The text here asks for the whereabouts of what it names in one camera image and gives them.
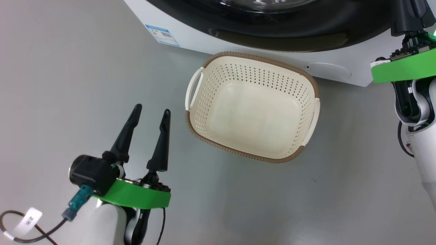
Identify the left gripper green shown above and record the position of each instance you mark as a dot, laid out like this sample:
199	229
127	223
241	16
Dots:
136	195

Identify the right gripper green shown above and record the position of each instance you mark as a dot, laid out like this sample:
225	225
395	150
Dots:
405	69

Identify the washing machine glass door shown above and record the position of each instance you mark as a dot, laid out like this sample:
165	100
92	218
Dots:
306	30

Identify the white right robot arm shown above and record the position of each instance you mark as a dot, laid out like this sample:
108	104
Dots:
425	146

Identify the white front-load washing machine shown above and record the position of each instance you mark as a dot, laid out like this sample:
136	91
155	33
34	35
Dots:
190	37

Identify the round white filter cover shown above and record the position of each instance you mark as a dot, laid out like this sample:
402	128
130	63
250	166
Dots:
328	70

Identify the cream perforated laundry basket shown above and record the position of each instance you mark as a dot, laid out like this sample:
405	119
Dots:
252	119

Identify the blue energy label sticker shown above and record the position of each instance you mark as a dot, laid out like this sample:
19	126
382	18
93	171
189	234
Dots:
161	34

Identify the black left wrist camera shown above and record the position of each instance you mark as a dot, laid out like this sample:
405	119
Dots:
90	173

